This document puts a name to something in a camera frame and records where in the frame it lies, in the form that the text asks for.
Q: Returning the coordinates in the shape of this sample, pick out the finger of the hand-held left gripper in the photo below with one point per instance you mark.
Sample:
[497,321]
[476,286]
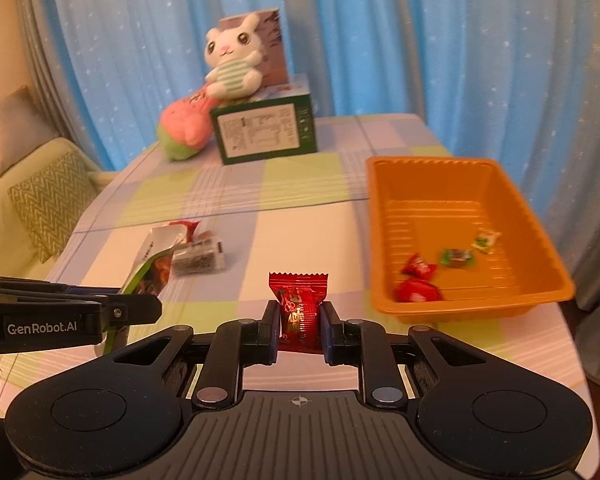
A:
[130,310]
[30,285]

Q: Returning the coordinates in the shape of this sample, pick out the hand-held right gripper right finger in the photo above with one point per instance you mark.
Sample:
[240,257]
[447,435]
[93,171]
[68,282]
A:
[327,335]

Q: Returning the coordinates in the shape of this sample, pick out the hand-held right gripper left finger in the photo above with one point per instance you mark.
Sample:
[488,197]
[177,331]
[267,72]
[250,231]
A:
[275,332]

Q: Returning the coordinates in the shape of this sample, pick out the red gold print candy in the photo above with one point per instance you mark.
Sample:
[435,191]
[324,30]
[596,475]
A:
[300,305]

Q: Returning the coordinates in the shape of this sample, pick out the green white snack packet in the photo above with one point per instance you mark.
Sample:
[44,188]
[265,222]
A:
[155,242]

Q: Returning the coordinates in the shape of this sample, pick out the clear packet dark snack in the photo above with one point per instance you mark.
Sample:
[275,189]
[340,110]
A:
[200,257]

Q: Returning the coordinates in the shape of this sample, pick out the large red snack packet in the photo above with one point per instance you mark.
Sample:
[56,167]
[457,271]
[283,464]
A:
[416,291]

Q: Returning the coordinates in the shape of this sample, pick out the red white candy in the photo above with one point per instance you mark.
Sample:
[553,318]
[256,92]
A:
[189,225]

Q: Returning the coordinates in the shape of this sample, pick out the small red candy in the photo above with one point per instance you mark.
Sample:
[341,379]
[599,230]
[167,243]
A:
[417,266]

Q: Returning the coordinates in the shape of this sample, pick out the green brown candy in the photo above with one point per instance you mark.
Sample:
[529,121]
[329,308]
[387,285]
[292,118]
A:
[457,256]

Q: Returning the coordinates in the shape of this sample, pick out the orange plastic tray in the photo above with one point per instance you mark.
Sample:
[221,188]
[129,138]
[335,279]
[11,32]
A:
[430,220]

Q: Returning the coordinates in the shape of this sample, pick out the yellow green candy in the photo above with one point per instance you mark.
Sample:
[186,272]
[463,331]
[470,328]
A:
[486,241]

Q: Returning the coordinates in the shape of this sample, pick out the green zigzag cushion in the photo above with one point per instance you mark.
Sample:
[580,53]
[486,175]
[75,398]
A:
[50,200]

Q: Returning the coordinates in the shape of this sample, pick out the checked pastel tablecloth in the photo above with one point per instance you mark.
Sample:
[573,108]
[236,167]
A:
[290,230]

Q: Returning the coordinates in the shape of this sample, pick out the grey plain cushion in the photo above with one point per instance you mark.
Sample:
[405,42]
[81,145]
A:
[10,130]

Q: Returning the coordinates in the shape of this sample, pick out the pink green plush toy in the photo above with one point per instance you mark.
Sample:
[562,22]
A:
[180,120]

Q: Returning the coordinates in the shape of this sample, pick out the green cardboard box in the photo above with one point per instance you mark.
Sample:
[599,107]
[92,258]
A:
[260,132]

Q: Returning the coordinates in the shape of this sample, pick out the grey star curtain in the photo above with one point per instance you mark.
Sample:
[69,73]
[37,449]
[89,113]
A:
[45,60]

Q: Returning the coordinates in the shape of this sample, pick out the white rabbit plush toy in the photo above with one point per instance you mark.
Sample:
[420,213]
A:
[230,72]

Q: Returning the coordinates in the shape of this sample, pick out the brown printed box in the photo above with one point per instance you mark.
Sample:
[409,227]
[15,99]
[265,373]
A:
[275,60]

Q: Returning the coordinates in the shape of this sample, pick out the blue star curtain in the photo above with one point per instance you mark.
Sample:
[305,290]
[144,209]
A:
[430,35]

